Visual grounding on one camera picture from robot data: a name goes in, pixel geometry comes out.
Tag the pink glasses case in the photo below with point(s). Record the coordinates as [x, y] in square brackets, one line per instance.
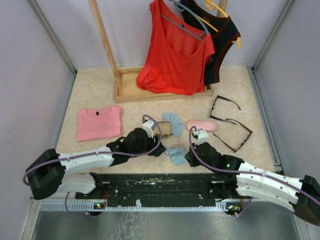
[205, 124]

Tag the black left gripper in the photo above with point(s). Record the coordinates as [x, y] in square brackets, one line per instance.
[153, 144]

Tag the wooden clothes rack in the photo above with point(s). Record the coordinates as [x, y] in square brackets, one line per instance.
[125, 88]

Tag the yellow plastic hanger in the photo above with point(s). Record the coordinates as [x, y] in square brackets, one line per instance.
[220, 7]

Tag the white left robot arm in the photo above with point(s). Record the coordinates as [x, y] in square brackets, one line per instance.
[54, 172]

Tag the plaid brown glasses case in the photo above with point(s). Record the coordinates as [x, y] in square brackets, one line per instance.
[164, 130]

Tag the small light blue cloth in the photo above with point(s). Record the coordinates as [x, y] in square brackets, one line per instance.
[177, 155]

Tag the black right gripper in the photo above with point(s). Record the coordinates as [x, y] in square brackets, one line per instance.
[190, 156]

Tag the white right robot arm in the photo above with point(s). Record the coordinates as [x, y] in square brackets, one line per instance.
[301, 196]

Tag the grey-blue plastic hanger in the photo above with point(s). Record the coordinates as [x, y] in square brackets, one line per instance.
[190, 22]

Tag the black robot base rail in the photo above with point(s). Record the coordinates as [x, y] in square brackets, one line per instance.
[166, 191]

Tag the folded pink t-shirt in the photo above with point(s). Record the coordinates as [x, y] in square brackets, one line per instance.
[99, 124]

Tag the tortoiseshell brown sunglasses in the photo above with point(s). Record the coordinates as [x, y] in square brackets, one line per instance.
[233, 134]

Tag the black frame sunglasses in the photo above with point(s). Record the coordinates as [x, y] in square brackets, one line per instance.
[220, 107]

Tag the red tank top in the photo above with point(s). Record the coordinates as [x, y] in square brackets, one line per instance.
[177, 54]

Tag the black maroon-trimmed tank top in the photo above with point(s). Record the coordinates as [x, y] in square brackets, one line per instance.
[223, 34]

